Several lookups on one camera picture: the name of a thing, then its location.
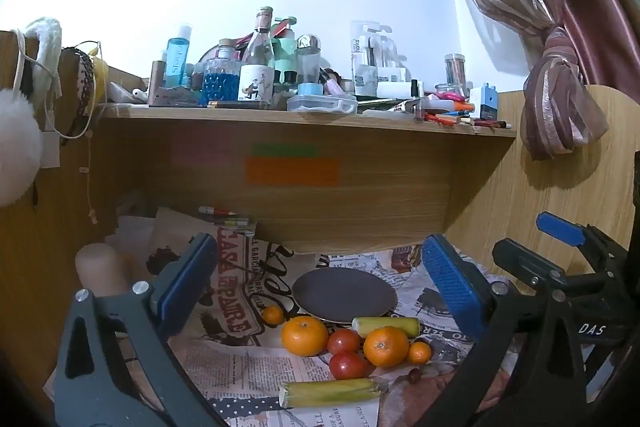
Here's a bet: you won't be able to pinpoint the glass bowl of pink clips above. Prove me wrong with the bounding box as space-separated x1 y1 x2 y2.
434 83 467 104

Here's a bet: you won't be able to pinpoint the brown tube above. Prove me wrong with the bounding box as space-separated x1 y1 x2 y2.
149 59 167 106

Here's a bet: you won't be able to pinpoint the orange sticky note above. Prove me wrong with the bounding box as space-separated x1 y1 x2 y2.
244 157 341 187

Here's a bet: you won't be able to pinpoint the glass bottle with cork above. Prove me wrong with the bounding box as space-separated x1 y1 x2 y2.
237 6 277 104

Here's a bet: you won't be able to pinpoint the beige cylinder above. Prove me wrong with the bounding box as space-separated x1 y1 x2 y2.
74 242 129 299

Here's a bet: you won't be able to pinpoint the beige cord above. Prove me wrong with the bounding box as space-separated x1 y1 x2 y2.
80 131 100 224

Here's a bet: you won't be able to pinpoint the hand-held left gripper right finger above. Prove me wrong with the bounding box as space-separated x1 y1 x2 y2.
421 233 587 427

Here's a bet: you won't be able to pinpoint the dark grey plate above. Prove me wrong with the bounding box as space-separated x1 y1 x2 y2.
292 267 399 324

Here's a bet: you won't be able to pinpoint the white power adapter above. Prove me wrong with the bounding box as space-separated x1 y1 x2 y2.
42 131 62 170

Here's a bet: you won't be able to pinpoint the printed paper bag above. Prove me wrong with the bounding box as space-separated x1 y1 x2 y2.
146 206 313 350

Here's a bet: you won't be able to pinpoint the white blister packages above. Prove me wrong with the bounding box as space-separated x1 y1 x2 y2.
349 20 407 98

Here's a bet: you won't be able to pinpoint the newspaper print cloth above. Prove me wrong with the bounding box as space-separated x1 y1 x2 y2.
44 244 528 427

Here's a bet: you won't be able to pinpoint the blue liquid bottle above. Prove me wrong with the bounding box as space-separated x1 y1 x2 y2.
164 24 194 88

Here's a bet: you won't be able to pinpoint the mint green bottle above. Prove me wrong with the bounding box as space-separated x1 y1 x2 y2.
272 16 299 86

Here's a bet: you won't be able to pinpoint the blue and white block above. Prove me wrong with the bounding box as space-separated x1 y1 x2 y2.
469 82 501 121

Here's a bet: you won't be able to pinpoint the white crumpled paper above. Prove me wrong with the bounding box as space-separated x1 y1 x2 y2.
102 213 157 269

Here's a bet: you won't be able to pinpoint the clear plastic box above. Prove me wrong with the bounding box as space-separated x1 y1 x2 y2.
286 94 359 116

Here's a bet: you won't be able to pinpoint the pink striped curtain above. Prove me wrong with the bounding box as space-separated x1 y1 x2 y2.
419 0 640 161

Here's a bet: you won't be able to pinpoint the white fluffy headband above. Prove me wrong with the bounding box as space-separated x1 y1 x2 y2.
14 17 64 100

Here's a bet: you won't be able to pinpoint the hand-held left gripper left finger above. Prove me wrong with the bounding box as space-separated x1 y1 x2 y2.
52 232 223 427

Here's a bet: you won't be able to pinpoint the stack of sticky flags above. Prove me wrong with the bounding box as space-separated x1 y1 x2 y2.
221 215 259 236

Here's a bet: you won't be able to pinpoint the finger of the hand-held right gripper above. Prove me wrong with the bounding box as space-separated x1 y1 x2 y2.
536 211 626 268
491 237 572 294

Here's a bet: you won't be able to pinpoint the black lace headband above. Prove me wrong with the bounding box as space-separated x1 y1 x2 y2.
61 41 101 140

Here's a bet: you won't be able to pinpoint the blue bead glass bottle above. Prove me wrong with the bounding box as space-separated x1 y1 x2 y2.
201 39 242 106

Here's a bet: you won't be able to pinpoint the wooden shelf unit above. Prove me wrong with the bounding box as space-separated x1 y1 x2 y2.
0 29 640 427

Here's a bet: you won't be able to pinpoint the large orange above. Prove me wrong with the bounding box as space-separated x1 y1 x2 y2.
363 326 410 368
281 315 330 357

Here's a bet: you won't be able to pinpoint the red tomato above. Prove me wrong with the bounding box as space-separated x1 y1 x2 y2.
329 351 369 381
327 328 361 356

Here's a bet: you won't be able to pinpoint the green sticky note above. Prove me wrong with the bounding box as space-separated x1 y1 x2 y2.
251 142 321 158

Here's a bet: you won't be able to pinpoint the white fluffy pompom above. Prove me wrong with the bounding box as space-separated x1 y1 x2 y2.
0 88 44 208

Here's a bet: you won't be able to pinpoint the clear bottle silver cap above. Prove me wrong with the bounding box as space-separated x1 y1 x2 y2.
294 34 324 97

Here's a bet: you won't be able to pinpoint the clear jar of sticks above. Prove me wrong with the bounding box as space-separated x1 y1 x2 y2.
444 53 468 88

